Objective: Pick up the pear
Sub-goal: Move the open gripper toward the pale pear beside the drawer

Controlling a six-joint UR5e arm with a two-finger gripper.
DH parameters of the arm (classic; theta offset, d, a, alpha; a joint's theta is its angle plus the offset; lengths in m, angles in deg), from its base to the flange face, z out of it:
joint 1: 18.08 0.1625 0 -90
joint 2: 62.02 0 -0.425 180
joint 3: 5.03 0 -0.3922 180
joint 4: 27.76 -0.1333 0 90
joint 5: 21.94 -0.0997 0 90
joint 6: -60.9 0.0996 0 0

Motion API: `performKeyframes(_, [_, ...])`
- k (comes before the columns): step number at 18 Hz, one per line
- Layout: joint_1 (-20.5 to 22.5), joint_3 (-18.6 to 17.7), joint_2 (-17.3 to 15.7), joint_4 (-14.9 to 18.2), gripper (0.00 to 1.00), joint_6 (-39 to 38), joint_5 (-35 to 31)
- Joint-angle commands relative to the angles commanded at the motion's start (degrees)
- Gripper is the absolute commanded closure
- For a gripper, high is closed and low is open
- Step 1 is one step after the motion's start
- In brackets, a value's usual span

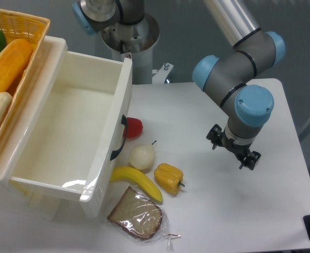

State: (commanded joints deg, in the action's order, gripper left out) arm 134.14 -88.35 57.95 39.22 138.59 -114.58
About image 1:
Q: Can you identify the orange baguette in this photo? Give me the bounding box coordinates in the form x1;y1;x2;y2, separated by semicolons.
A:
0;39;33;92

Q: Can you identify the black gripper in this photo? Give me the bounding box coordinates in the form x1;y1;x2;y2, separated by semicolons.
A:
206;124;261;170

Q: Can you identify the pale yellow pear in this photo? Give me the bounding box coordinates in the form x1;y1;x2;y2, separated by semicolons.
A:
129;141;156;170

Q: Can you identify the red bell pepper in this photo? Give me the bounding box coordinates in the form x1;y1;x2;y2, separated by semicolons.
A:
123;117;143;139

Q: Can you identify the white plastic drawer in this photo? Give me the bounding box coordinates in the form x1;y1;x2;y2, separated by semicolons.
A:
10;52;132;218

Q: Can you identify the bread slice in plastic bag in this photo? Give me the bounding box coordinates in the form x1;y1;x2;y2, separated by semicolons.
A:
107;186;182;250

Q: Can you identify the yellow wicker basket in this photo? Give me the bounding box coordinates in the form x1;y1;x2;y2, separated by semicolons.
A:
0;9;50;142

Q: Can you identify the yellow bell pepper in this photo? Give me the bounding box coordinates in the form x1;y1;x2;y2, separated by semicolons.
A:
153;163;185;196

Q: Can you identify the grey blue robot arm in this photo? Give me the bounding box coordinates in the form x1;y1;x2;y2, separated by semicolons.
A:
72;1;286;169

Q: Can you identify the yellow banana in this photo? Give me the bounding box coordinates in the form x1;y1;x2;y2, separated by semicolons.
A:
110;167;163;203

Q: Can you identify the white drawer cabinet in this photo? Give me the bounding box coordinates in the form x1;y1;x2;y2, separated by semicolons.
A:
0;36;67;220

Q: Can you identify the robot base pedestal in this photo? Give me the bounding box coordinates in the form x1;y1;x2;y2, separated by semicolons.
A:
101;13;173;84

